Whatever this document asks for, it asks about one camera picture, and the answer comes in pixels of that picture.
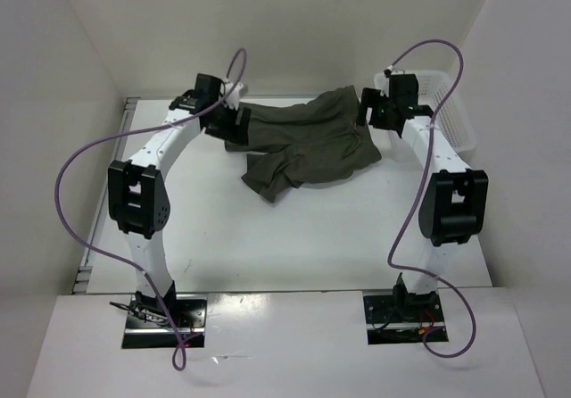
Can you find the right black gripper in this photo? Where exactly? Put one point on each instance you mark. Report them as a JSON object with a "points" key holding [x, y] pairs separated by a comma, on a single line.
{"points": [[371, 97]]}

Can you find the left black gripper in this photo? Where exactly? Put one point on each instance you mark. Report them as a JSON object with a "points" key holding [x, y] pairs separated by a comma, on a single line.
{"points": [[237, 133]]}

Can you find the olive green shorts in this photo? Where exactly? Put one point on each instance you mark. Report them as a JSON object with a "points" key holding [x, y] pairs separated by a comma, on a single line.
{"points": [[314, 143]]}

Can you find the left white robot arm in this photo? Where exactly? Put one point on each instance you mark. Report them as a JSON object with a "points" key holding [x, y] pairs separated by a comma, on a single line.
{"points": [[137, 194]]}

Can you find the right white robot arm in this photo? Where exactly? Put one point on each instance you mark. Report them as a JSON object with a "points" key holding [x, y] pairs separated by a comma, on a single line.
{"points": [[450, 205]]}

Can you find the white plastic basket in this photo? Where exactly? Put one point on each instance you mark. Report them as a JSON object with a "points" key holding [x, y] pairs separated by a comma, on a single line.
{"points": [[452, 119]]}

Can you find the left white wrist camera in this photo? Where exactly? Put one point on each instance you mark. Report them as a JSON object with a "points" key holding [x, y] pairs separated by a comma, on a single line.
{"points": [[231, 93]]}

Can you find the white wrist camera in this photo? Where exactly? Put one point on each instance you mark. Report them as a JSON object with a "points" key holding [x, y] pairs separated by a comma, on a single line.
{"points": [[231, 93], [392, 71]]}

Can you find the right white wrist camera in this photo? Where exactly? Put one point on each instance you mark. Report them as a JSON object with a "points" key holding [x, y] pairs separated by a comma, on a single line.
{"points": [[392, 71]]}

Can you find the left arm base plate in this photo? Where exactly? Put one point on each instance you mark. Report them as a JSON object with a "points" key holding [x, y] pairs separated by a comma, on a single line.
{"points": [[145, 329]]}

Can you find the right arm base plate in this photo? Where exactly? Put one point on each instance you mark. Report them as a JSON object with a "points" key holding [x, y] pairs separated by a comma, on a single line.
{"points": [[388, 324]]}

